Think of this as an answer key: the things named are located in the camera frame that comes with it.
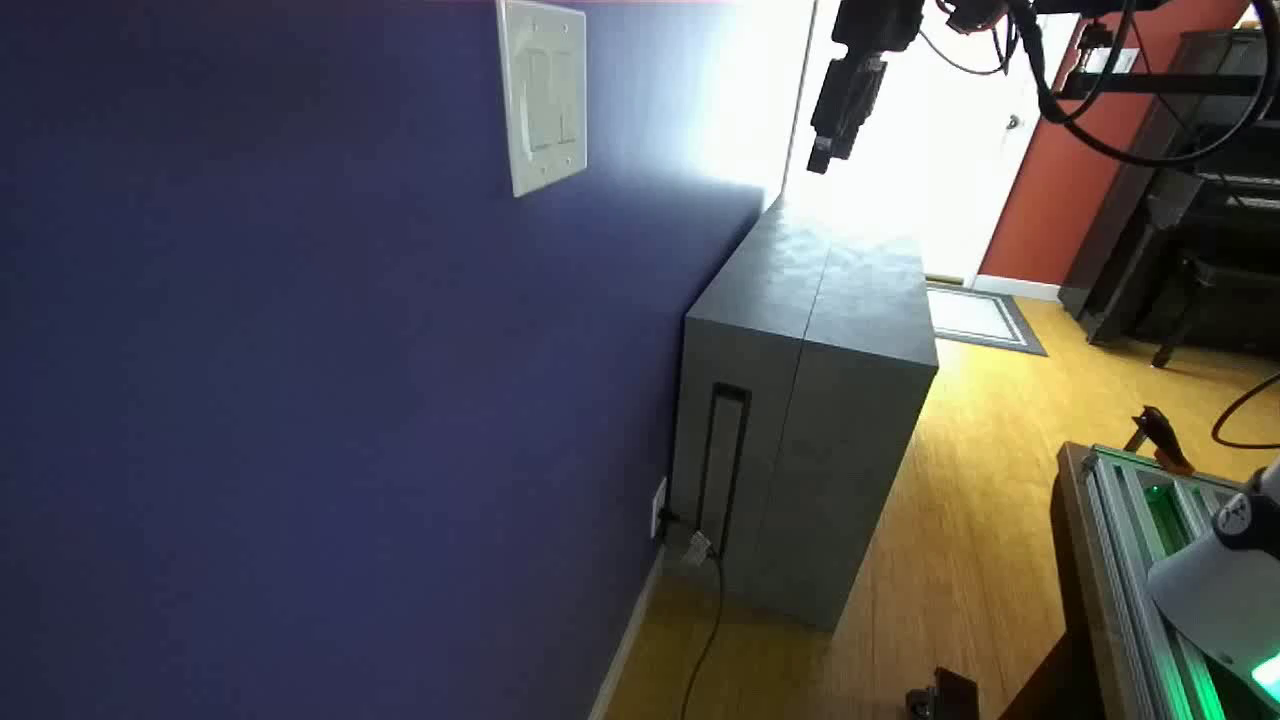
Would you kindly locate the robot cart with green light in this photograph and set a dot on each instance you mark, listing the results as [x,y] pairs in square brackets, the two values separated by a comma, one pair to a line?
[1123,572]

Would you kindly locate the black orange clamp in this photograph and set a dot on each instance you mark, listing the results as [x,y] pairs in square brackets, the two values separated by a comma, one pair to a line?
[1160,440]

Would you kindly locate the white power adapter plug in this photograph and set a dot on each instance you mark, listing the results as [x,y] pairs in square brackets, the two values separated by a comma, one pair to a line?
[689,542]

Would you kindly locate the white wall outlet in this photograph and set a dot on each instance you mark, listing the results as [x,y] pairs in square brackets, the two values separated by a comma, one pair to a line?
[659,508]

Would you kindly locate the small black floor object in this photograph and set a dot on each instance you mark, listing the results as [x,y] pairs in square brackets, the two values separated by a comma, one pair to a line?
[944,699]

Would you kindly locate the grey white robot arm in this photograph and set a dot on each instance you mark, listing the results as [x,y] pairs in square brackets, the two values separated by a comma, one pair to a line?
[1223,592]

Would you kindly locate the grey wooden cabinet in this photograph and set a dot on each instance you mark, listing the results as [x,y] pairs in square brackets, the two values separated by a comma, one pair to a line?
[801,401]

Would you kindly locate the black piano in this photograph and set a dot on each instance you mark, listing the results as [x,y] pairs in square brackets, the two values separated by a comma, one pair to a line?
[1202,227]

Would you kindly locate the black camera stand bar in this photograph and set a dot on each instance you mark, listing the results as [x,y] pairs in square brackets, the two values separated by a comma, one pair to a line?
[1160,86]

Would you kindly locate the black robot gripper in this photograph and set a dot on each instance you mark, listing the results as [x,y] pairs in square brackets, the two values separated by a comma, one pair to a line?
[875,22]

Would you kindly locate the white rocker light switch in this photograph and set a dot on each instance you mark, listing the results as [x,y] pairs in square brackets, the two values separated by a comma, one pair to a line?
[565,96]
[534,96]

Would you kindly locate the grey door mat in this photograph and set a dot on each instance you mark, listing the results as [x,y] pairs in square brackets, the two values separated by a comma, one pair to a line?
[983,318]

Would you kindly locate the white baseboard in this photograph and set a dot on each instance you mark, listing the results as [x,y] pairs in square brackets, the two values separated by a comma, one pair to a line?
[624,642]

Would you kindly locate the white double switch wall plate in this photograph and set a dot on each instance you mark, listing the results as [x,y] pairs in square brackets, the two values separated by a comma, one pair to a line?
[546,92]

